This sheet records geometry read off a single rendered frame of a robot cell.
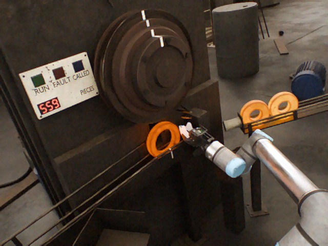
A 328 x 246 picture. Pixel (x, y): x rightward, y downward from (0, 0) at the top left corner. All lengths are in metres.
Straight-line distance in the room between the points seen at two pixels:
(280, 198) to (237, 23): 2.36
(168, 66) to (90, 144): 0.47
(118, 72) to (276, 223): 1.36
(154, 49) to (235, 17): 2.79
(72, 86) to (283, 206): 1.51
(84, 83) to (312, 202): 0.90
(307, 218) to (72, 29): 1.02
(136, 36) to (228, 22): 2.80
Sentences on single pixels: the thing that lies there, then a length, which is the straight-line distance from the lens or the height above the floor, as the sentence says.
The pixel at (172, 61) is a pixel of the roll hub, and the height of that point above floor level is 1.15.
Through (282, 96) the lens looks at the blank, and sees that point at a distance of 1.62.
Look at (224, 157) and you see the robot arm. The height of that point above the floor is 0.71.
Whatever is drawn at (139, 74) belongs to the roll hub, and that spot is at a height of 1.15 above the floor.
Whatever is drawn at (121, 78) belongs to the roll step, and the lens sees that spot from 1.10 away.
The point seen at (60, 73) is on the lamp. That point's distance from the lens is 1.16.
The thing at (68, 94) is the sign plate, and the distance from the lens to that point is 1.19.
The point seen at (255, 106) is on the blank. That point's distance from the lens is 1.58.
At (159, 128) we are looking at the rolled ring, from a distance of 1.33.
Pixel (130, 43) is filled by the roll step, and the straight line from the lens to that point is 1.11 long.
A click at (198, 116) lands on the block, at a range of 1.45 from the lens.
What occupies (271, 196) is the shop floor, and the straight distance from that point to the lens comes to 2.14.
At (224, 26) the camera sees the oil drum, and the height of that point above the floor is 0.70.
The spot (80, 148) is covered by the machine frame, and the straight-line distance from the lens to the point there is 1.27.
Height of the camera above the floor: 1.47
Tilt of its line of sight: 28 degrees down
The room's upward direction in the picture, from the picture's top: 11 degrees counter-clockwise
